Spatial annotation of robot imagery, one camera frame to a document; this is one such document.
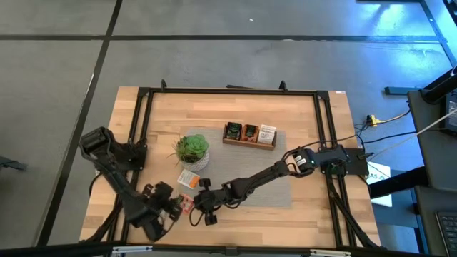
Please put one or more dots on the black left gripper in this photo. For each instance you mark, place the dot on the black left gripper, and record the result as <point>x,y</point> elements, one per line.
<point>164,201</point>

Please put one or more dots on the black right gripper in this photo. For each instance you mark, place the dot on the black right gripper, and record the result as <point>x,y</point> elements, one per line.
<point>214,198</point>

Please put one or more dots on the orange red tea packet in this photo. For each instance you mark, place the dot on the orange red tea packet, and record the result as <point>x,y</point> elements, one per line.
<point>187,205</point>
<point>250,132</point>

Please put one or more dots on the white orange tea packet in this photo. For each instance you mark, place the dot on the white orange tea packet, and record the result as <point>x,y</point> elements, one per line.
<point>188,178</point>
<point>267,135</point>

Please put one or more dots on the wooden tea organizer box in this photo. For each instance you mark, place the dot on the wooden tea organizer box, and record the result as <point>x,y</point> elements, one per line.
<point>246,144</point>

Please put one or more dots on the dark foil tea packet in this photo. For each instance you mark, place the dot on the dark foil tea packet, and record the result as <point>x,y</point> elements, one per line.
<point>233,131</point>

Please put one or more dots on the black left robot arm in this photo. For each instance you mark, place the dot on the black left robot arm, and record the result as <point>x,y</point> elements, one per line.
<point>118,178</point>

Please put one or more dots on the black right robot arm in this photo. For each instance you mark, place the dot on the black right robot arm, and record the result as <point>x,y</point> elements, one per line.
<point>264,175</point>

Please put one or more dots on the succulent in white patterned pot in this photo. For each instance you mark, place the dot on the succulent in white patterned pot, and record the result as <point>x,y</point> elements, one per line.
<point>193,148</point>

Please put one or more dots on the grey woven placemat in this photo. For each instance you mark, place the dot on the grey woven placemat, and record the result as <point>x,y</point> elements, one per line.
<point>250,167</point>

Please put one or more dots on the black chair base leg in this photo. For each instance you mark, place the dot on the black chair base leg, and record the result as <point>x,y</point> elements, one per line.
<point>10,164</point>

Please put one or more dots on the white printed sign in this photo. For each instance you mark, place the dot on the white printed sign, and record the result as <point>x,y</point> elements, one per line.
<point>380,178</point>

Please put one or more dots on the yellow power plug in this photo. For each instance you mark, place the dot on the yellow power plug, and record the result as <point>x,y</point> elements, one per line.
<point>374,120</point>

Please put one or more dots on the black floor beam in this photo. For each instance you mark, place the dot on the black floor beam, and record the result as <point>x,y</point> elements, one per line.
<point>396,183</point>

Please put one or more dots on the teal metal bar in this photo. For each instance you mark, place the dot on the teal metal bar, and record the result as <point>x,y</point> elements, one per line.
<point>400,90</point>

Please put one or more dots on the black computer keyboard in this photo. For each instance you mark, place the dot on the black computer keyboard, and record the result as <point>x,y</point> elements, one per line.
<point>448,232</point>

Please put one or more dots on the black slanted pole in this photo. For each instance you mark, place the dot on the black slanted pole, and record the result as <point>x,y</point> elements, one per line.
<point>439,87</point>

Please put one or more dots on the dark computer screen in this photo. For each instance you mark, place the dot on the dark computer screen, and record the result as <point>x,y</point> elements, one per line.
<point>452,114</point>

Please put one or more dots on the silver metal bracket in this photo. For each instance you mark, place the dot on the silver metal bracket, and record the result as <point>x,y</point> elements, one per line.
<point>132,249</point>
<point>330,253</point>

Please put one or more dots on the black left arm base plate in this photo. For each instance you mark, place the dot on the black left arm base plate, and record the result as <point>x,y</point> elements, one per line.
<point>134,157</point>

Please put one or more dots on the black aluminium table frame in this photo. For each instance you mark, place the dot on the black aluminium table frame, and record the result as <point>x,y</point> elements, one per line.
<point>214,90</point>

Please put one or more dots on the black frame crossbeam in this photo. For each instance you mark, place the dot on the black frame crossbeam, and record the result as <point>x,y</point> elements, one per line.
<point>53,250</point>

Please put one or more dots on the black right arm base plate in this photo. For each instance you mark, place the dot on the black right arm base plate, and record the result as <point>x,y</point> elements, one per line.
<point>358,167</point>

